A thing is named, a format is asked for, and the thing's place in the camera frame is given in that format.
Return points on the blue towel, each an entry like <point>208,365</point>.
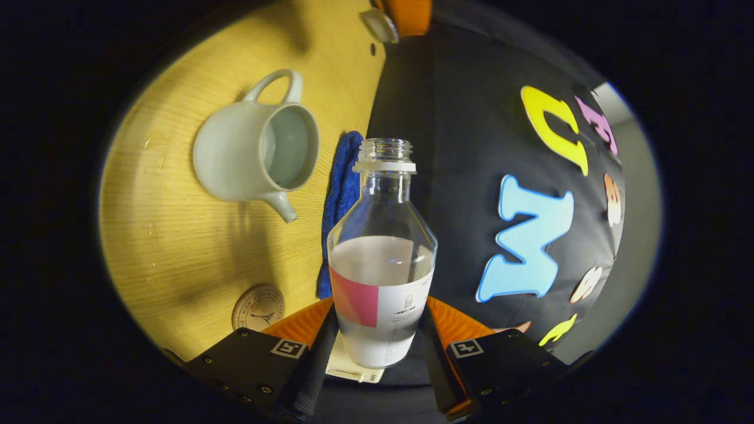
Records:
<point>341,194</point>

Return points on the round wooden coaster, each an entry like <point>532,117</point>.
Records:
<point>258,307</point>

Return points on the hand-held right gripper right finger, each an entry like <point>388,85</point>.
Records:
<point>439,377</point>

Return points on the white ceramic teacup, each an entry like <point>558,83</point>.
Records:
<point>230,153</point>

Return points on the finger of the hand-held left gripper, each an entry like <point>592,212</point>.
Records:
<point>412,15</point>

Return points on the clear plastic water bottle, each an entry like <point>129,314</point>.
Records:
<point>383,265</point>

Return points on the white toaster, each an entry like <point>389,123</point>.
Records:
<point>341,368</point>

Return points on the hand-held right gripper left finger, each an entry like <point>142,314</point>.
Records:
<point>315,377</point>

